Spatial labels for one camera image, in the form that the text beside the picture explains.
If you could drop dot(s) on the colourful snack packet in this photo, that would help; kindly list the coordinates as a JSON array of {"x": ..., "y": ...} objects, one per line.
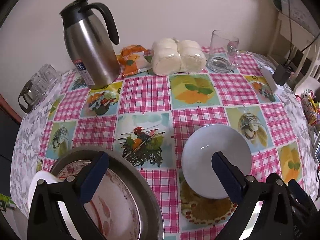
[{"x": 308, "y": 107}]

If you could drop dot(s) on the plain white bowl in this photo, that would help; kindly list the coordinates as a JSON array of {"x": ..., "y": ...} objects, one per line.
[{"x": 207, "y": 152}]

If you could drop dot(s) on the white square plate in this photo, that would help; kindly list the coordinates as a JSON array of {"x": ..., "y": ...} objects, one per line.
[{"x": 46, "y": 176}]

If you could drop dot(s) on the reddish wooden frame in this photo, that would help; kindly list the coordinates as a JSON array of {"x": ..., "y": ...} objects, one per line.
[{"x": 10, "y": 110}]

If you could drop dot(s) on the clear glass mug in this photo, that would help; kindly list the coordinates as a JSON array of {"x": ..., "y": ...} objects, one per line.
[{"x": 222, "y": 55}]

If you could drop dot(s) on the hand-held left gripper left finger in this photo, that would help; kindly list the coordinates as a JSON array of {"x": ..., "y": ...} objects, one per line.
[{"x": 93, "y": 177}]

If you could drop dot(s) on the white charger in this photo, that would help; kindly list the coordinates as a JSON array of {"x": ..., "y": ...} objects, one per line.
[{"x": 270, "y": 80}]

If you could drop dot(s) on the floral rim round plate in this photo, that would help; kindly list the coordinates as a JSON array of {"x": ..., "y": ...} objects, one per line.
[{"x": 71, "y": 170}]

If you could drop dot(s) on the black power adapter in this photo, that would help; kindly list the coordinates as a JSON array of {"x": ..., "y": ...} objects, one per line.
[{"x": 281, "y": 75}]

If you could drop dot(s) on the green printed box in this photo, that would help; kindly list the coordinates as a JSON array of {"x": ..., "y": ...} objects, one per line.
[{"x": 6, "y": 201}]

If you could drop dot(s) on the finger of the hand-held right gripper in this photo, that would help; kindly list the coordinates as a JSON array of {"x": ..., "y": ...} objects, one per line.
[{"x": 301, "y": 192}]

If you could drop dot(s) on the stainless steel round plate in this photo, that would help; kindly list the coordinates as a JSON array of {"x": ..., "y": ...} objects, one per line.
[{"x": 135, "y": 180}]

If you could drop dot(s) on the clear glass tumbler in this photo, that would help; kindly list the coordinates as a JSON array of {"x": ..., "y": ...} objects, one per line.
[
  {"x": 40, "y": 85},
  {"x": 48, "y": 75}
]

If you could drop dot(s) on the grey fabric bag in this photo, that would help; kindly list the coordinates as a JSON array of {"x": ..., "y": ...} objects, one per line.
[{"x": 302, "y": 12}]

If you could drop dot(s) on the stainless steel thermos jug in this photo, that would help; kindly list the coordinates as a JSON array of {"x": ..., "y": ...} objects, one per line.
[{"x": 92, "y": 55}]

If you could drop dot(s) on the glass coffee pot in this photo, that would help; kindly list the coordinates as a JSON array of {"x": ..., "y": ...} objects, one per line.
[{"x": 30, "y": 96}]

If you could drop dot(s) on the orange snack packet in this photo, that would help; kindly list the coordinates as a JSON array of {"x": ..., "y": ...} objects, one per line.
[{"x": 132, "y": 62}]

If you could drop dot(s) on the grey floral cloth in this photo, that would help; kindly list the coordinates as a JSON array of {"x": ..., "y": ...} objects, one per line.
[{"x": 25, "y": 142}]

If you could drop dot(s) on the white lattice chair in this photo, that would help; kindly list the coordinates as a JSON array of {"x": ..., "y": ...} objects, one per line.
[{"x": 310, "y": 65}]

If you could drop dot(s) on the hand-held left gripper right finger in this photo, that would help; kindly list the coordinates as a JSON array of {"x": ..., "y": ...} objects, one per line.
[{"x": 228, "y": 177}]

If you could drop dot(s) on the dark cabinet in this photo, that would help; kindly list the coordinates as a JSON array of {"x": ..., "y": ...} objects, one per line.
[{"x": 6, "y": 155}]

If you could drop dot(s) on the bag of steamed buns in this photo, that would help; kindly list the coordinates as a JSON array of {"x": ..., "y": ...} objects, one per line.
[{"x": 175, "y": 57}]

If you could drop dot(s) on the pink checked tablecloth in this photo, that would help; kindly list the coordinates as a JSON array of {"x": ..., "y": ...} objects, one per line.
[{"x": 145, "y": 95}]

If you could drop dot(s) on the large strawberry print bowl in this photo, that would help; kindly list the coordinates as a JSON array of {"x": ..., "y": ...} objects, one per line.
[{"x": 117, "y": 205}]

